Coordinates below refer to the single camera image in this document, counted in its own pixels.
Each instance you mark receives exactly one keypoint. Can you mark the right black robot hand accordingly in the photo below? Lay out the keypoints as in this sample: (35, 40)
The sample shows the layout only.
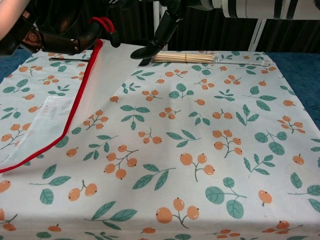
(165, 27)

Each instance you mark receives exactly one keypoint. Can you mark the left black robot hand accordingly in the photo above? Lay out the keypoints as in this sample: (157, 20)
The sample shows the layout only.
(57, 43)

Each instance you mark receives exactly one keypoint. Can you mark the clear mesh zipper pouch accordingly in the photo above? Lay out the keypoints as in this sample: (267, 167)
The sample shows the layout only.
(112, 67)

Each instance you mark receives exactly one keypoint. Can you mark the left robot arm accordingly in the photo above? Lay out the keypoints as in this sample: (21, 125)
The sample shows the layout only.
(10, 15)

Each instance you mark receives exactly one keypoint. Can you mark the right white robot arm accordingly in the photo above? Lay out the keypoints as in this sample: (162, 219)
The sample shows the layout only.
(262, 8)

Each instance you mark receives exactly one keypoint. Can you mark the black flat knife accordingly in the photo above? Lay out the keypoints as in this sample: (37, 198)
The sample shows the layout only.
(70, 59)

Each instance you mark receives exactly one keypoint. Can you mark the bundle of wooden sticks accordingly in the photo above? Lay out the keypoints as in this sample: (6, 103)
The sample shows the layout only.
(182, 57)

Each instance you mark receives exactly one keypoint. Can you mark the dark pleated curtain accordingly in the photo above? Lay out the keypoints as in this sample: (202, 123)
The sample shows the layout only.
(225, 35)

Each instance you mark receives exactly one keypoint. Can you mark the clear plastic wrapper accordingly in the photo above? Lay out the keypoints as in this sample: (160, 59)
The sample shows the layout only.
(217, 58)

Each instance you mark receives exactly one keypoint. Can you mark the white toothbrush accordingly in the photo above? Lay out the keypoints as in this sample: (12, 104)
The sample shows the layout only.
(245, 62)

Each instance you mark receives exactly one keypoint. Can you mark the floral orange berry tablecloth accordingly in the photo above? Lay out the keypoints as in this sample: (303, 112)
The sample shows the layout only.
(200, 150)

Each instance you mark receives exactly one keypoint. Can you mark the blue fuzzy table cover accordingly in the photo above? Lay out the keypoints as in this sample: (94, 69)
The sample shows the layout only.
(302, 75)

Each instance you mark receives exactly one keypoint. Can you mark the white slanted single frame post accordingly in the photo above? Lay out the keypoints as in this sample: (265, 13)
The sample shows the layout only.
(257, 35)

